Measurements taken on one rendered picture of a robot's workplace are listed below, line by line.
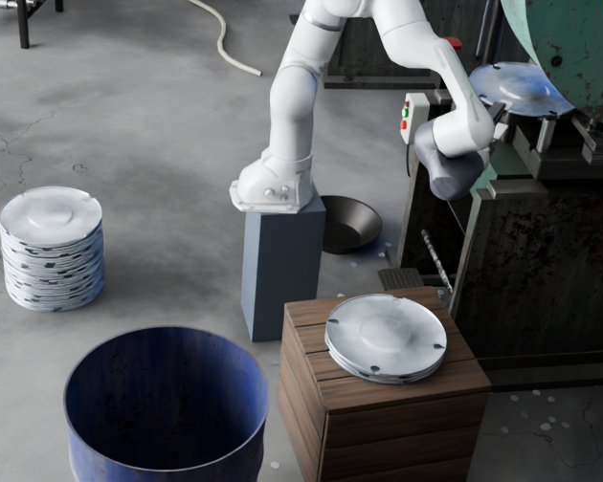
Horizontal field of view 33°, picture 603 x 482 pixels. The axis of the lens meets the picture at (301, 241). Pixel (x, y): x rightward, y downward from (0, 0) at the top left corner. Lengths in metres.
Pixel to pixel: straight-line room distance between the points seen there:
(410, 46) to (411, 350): 0.71
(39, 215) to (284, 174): 0.77
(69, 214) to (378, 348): 1.07
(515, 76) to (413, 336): 0.77
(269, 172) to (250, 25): 2.18
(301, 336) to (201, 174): 1.32
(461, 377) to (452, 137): 0.58
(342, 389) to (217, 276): 0.95
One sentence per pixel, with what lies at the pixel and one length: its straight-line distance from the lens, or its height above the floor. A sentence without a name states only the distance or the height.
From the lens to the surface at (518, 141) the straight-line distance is 2.74.
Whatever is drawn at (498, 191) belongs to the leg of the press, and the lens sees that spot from 2.57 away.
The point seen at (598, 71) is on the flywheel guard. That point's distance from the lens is 2.23.
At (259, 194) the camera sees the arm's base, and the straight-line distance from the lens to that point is 2.70.
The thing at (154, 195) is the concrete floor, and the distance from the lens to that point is 3.56.
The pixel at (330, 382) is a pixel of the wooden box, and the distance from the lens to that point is 2.37.
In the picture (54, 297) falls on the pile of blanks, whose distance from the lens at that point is 3.05.
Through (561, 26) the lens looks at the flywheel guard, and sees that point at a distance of 2.14.
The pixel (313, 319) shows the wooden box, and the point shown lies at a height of 0.35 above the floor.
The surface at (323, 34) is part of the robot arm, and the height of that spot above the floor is 0.95.
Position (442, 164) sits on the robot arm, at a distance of 2.27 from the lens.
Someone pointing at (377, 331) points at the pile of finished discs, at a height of 0.38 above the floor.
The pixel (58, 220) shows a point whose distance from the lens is 3.02.
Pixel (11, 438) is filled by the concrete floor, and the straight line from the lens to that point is 2.74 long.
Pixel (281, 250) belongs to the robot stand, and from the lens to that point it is 2.78.
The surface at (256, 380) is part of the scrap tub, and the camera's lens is 2.23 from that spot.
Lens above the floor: 1.99
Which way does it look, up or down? 36 degrees down
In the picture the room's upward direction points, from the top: 6 degrees clockwise
